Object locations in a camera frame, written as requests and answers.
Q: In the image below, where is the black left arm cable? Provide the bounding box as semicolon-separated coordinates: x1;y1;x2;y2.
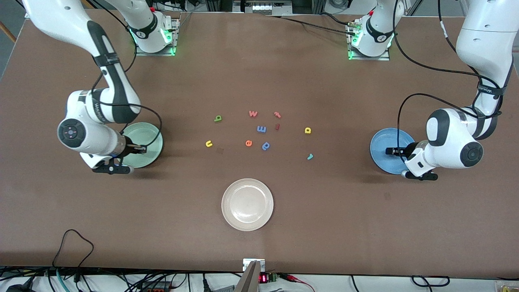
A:
393;0;505;157

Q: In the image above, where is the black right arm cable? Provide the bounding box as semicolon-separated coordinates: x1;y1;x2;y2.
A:
87;0;163;148

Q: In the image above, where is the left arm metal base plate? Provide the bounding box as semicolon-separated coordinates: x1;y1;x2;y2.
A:
347;22;390;61

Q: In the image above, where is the aluminium frame with connector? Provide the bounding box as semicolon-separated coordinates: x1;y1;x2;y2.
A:
233;0;292;16

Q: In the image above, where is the wooden stick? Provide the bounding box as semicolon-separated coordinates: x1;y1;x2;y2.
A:
0;20;17;43

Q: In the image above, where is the blue plate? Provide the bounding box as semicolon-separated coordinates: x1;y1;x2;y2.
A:
370;128;418;175

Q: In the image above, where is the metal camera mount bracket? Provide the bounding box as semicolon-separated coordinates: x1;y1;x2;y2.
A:
233;258;266;292

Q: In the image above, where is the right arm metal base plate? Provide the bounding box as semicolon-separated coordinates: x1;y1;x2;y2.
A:
134;18;180;56

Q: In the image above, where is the red clip lead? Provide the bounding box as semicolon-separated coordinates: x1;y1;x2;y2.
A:
280;273;315;292

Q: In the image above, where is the beige plate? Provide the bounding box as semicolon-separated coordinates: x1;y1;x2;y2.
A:
221;178;274;232

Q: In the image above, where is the black cable to arm base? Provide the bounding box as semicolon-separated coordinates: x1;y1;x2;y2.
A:
259;12;359;37

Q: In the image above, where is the black coiled cable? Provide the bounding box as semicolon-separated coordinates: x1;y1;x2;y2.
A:
412;276;450;287

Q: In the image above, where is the black looped table cable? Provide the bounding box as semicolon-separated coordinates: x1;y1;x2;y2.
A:
52;229;94;269

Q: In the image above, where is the green plate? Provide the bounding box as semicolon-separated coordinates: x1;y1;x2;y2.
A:
120;122;163;169

